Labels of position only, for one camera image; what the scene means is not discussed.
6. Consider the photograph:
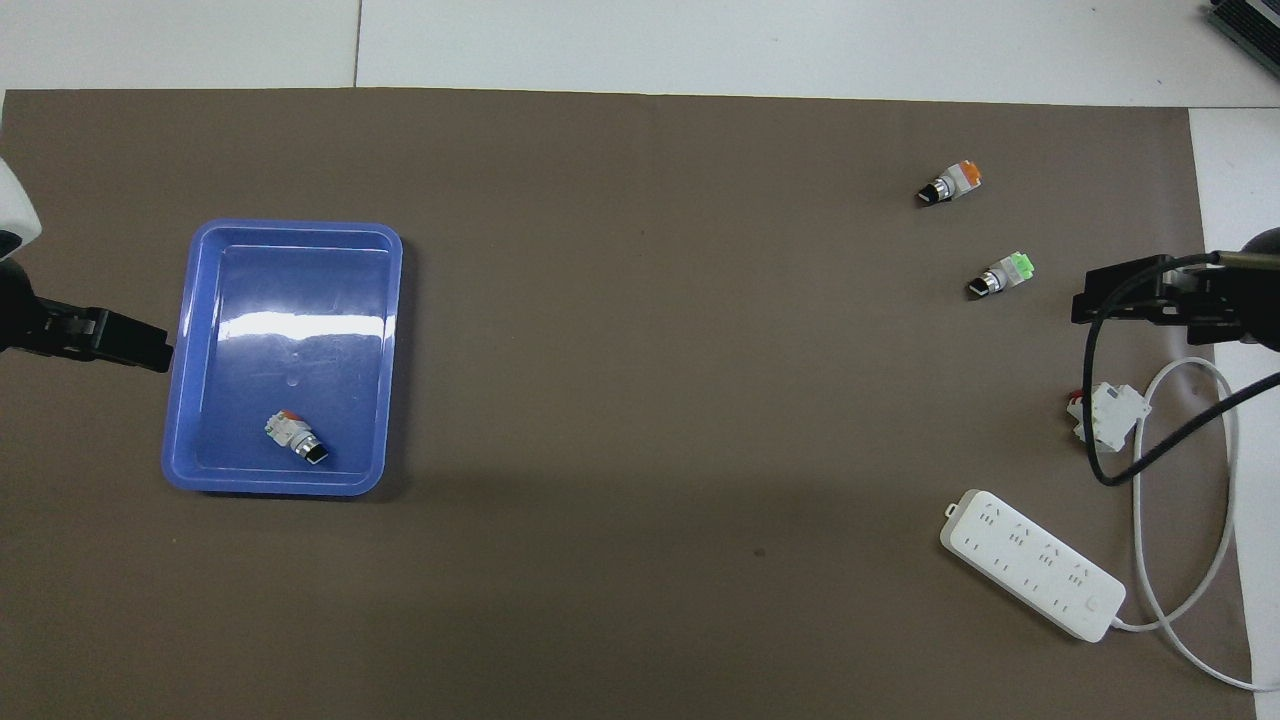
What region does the green selector switch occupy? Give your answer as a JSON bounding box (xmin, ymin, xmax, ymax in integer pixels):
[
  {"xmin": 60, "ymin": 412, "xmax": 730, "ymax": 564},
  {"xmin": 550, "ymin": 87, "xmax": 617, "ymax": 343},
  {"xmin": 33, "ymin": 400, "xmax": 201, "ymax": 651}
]
[
  {"xmin": 264, "ymin": 410, "xmax": 330, "ymax": 467},
  {"xmin": 966, "ymin": 252, "xmax": 1036, "ymax": 299}
]

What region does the orange selector switch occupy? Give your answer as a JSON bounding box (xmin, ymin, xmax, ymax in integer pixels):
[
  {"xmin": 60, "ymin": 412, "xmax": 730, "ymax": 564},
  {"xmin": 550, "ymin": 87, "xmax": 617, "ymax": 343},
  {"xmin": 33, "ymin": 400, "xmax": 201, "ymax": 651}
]
[{"xmin": 916, "ymin": 160, "xmax": 983, "ymax": 208}]

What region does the white power cable with plug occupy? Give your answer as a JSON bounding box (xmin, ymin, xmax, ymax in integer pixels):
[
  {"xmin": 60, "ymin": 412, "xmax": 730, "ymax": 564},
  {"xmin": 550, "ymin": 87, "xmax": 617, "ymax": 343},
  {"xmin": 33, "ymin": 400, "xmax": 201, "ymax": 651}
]
[{"xmin": 1110, "ymin": 357, "xmax": 1280, "ymax": 693}]

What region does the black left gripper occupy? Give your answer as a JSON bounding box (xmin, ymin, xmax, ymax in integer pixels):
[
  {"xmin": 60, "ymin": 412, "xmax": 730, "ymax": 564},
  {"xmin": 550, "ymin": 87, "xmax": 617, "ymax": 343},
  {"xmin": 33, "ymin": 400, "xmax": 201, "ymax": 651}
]
[{"xmin": 0, "ymin": 258, "xmax": 174, "ymax": 374}]

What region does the blue plastic tray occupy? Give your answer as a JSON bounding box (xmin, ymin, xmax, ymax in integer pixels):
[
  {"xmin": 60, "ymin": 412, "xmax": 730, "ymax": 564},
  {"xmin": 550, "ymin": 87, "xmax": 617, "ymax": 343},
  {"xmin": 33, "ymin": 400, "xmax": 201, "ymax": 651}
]
[{"xmin": 161, "ymin": 220, "xmax": 404, "ymax": 498}]

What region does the white power strip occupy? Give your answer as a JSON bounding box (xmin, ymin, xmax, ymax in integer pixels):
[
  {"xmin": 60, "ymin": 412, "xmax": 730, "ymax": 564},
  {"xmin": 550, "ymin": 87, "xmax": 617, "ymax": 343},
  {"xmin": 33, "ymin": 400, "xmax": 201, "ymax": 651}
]
[{"xmin": 939, "ymin": 488, "xmax": 1127, "ymax": 643}]

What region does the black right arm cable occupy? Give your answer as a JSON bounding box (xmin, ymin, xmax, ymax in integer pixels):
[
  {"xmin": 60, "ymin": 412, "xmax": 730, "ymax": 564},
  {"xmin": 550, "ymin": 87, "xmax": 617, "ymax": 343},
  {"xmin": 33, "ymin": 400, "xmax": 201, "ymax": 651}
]
[{"xmin": 1085, "ymin": 252, "xmax": 1280, "ymax": 487}]

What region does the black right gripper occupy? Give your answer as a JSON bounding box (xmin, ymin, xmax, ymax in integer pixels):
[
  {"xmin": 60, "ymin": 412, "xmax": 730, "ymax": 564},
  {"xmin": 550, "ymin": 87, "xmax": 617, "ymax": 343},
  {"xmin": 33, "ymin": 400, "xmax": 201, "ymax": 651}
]
[{"xmin": 1072, "ymin": 228, "xmax": 1280, "ymax": 351}]

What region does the brown table mat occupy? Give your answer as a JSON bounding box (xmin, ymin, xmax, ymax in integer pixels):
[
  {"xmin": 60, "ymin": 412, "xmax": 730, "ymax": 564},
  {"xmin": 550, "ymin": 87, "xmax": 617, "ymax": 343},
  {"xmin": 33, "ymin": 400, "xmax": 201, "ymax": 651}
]
[{"xmin": 0, "ymin": 88, "xmax": 1256, "ymax": 720}]

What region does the white red terminal block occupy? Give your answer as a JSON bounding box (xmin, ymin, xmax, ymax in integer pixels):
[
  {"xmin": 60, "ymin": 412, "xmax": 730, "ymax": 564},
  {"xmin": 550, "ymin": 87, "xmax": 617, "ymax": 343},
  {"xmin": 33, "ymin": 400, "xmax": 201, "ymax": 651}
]
[{"xmin": 1066, "ymin": 384, "xmax": 1153, "ymax": 446}]

